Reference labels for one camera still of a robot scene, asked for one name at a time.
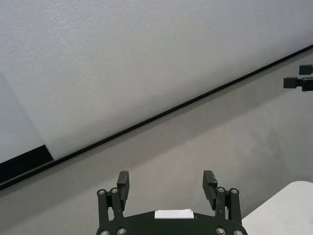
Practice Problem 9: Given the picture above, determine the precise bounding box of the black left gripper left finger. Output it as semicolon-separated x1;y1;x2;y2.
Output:
96;170;131;221

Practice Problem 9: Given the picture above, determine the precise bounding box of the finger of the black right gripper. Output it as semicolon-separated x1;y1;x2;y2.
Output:
283;76;313;93
298;64;313;75

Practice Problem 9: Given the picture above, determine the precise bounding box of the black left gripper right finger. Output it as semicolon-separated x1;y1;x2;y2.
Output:
202;170;243;221

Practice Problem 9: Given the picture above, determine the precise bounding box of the white stand with rounded corners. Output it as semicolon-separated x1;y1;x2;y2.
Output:
241;180;313;235

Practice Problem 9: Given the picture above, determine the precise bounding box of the black wall trim strip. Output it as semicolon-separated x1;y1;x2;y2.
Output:
0;44;313;190

